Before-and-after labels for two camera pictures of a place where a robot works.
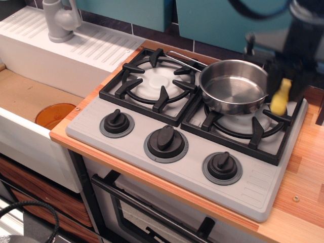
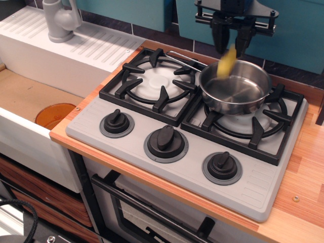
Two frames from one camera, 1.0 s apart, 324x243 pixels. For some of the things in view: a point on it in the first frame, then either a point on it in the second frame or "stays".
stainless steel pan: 233,86 stays
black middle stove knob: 165,145 stays
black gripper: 300,70 → 240,27
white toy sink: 36,71 stays
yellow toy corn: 279,101 → 226,62
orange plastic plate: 50,114 stays
